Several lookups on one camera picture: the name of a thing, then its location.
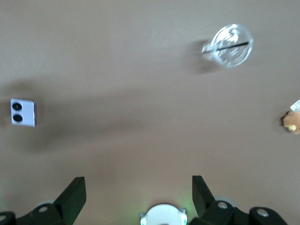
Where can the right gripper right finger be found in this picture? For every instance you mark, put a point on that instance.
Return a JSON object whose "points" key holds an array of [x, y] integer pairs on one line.
{"points": [[205, 201]]}

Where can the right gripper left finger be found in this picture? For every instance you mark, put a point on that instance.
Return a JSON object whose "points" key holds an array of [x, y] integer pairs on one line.
{"points": [[68, 199]]}

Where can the brown plush toy with tag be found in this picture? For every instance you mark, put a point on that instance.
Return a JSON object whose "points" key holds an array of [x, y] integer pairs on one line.
{"points": [[293, 120]]}

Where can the clear plastic cup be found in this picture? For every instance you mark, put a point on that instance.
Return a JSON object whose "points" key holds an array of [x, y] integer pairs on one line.
{"points": [[232, 47]]}

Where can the black drinking straw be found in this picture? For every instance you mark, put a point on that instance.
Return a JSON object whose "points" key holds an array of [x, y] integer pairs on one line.
{"points": [[234, 45]]}

